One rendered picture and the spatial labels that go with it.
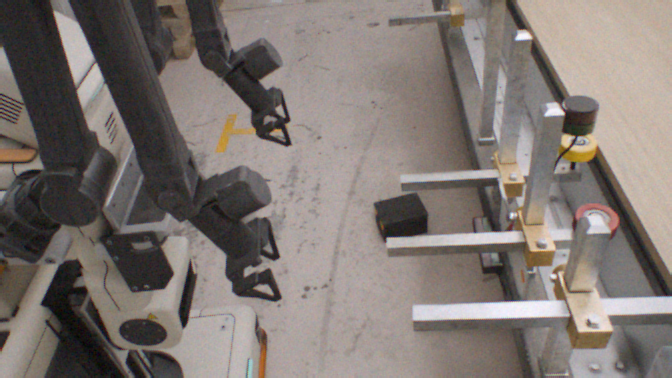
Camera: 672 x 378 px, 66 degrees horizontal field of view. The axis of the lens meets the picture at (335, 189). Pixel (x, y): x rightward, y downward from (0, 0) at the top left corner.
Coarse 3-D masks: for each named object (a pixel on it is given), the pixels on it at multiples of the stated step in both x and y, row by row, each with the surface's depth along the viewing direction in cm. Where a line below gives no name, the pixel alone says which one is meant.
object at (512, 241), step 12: (396, 240) 110; (408, 240) 110; (420, 240) 109; (432, 240) 109; (444, 240) 108; (456, 240) 108; (468, 240) 108; (480, 240) 107; (492, 240) 107; (504, 240) 106; (516, 240) 106; (552, 240) 105; (564, 240) 105; (396, 252) 110; (408, 252) 109; (420, 252) 109; (432, 252) 109; (444, 252) 109; (456, 252) 109; (468, 252) 109; (480, 252) 108; (492, 252) 108
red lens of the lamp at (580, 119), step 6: (570, 96) 93; (564, 108) 90; (570, 114) 90; (576, 114) 89; (582, 114) 88; (588, 114) 88; (594, 114) 89; (570, 120) 90; (576, 120) 89; (582, 120) 89; (588, 120) 89; (594, 120) 90
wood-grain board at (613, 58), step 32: (512, 0) 190; (544, 0) 182; (576, 0) 179; (608, 0) 176; (640, 0) 173; (544, 32) 164; (576, 32) 161; (608, 32) 159; (640, 32) 157; (576, 64) 147; (608, 64) 145; (640, 64) 143; (608, 96) 134; (640, 96) 132; (608, 128) 124; (640, 128) 122; (608, 160) 115; (640, 160) 114; (640, 192) 107; (640, 224) 101
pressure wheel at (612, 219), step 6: (588, 204) 105; (594, 204) 105; (576, 210) 104; (582, 210) 104; (588, 210) 104; (594, 210) 104; (600, 210) 104; (606, 210) 103; (576, 216) 103; (582, 216) 103; (606, 216) 102; (612, 216) 102; (576, 222) 103; (612, 222) 101; (618, 222) 100; (612, 228) 100; (612, 234) 101
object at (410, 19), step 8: (472, 8) 203; (480, 8) 203; (392, 16) 206; (400, 16) 206; (408, 16) 205; (416, 16) 204; (424, 16) 204; (432, 16) 203; (440, 16) 203; (448, 16) 203; (472, 16) 203; (480, 16) 202; (392, 24) 206; (400, 24) 206; (408, 24) 206
